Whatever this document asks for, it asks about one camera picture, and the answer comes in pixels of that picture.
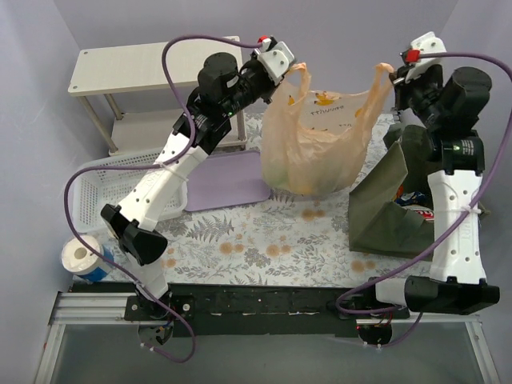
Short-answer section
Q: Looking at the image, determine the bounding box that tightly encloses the orange plastic grocery bag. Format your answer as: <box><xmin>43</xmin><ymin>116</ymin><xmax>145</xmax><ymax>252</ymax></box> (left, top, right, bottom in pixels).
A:
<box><xmin>261</xmin><ymin>62</ymin><xmax>394</xmax><ymax>196</ymax></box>

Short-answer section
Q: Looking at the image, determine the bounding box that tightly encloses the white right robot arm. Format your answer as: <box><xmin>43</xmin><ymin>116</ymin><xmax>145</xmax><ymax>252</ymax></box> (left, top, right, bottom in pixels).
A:
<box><xmin>362</xmin><ymin>59</ymin><xmax>500</xmax><ymax>318</ymax></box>

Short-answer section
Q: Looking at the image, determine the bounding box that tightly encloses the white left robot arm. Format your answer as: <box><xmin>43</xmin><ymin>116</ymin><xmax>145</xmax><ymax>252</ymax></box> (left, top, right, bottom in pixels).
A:
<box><xmin>101</xmin><ymin>50</ymin><xmax>296</xmax><ymax>320</ymax></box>

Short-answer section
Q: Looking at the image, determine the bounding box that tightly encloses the purple plastic tray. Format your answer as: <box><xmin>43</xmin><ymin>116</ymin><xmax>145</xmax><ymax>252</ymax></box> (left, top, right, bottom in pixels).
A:
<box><xmin>185</xmin><ymin>150</ymin><xmax>271</xmax><ymax>212</ymax></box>

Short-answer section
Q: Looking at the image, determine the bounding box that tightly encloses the colourful snack packet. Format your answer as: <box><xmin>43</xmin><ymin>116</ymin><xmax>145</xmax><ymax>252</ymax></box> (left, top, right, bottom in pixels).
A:
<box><xmin>394</xmin><ymin>191</ymin><xmax>434</xmax><ymax>222</ymax></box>

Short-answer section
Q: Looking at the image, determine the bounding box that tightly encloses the green canvas tote bag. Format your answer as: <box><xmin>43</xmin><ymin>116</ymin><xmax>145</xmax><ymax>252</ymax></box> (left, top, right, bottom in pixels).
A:
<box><xmin>348</xmin><ymin>124</ymin><xmax>485</xmax><ymax>258</ymax></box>

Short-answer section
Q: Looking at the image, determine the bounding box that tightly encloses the white two-tier shelf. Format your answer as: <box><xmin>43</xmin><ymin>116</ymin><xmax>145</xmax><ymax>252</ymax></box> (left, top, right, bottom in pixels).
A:
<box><xmin>66</xmin><ymin>35</ymin><xmax>247</xmax><ymax>156</ymax></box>

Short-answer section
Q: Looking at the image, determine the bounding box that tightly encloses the floral patterned table mat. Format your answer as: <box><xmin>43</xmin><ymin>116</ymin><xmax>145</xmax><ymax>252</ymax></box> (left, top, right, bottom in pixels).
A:
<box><xmin>115</xmin><ymin>111</ymin><xmax>437</xmax><ymax>289</ymax></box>

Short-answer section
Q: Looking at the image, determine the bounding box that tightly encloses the white perforated plastic basket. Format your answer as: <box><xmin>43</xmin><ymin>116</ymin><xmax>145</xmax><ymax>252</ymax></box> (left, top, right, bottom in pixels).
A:
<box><xmin>72</xmin><ymin>146</ymin><xmax>189</xmax><ymax>235</ymax></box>

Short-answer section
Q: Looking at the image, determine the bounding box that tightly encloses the white paper towel roll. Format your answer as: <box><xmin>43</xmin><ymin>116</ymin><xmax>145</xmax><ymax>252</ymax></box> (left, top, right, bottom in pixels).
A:
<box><xmin>61</xmin><ymin>238</ymin><xmax>112</xmax><ymax>282</ymax></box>

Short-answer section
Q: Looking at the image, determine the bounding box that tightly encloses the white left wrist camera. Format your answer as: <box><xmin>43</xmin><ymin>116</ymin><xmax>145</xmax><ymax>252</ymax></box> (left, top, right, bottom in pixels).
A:
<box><xmin>254</xmin><ymin>36</ymin><xmax>297</xmax><ymax>86</ymax></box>

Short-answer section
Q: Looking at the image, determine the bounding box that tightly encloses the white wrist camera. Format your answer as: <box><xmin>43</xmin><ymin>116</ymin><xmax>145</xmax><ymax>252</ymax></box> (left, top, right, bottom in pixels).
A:
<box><xmin>399</xmin><ymin>31</ymin><xmax>446</xmax><ymax>83</ymax></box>
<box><xmin>254</xmin><ymin>36</ymin><xmax>297</xmax><ymax>86</ymax></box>

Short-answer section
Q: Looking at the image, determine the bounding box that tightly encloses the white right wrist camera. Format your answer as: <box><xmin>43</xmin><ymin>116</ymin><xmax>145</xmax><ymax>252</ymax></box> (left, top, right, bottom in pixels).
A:
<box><xmin>399</xmin><ymin>31</ymin><xmax>446</xmax><ymax>83</ymax></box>

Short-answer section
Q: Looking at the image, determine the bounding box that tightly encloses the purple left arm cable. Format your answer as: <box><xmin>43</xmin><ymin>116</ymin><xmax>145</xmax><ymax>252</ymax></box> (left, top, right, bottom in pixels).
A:
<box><xmin>63</xmin><ymin>34</ymin><xmax>265</xmax><ymax>363</ymax></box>

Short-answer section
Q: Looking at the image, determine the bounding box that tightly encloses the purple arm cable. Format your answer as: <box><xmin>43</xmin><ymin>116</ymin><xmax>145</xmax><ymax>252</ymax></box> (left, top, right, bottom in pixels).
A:
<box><xmin>334</xmin><ymin>50</ymin><xmax>512</xmax><ymax>347</ymax></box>
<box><xmin>63</xmin><ymin>34</ymin><xmax>265</xmax><ymax>363</ymax></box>

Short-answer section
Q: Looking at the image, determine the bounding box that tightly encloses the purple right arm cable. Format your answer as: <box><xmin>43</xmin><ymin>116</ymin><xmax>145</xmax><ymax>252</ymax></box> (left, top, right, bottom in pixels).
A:
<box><xmin>334</xmin><ymin>50</ymin><xmax>512</xmax><ymax>347</ymax></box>

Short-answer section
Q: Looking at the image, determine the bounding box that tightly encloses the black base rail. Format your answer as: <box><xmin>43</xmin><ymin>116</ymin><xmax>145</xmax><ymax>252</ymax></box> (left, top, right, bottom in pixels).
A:
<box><xmin>67</xmin><ymin>282</ymin><xmax>405</xmax><ymax>345</ymax></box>

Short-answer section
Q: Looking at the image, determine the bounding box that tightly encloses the aluminium frame rail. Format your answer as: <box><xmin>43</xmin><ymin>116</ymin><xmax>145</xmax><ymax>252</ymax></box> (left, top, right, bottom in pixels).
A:
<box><xmin>34</xmin><ymin>290</ymin><xmax>141</xmax><ymax>384</ymax></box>

